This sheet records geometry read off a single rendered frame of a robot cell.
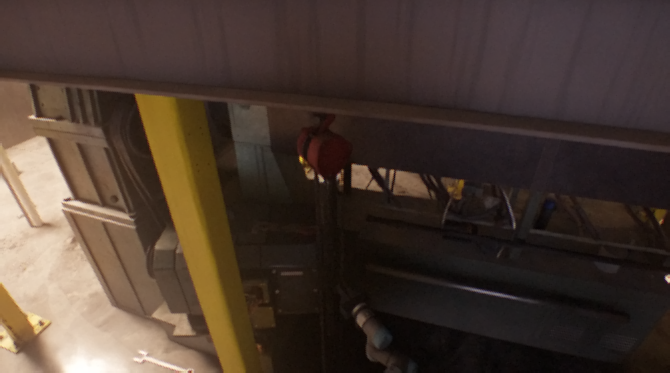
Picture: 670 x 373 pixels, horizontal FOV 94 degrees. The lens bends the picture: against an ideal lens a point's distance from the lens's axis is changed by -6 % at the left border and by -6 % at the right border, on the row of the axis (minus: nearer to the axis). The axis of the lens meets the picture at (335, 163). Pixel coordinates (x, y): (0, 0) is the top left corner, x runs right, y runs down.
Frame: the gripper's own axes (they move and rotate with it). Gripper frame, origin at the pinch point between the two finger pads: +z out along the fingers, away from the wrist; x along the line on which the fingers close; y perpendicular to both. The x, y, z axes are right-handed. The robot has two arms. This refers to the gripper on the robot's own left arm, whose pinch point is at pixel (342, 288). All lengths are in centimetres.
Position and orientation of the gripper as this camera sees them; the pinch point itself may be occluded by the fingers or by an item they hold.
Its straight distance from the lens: 161.2
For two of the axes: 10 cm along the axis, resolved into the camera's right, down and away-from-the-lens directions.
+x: -8.5, 2.6, -4.5
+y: 0.0, -8.7, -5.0
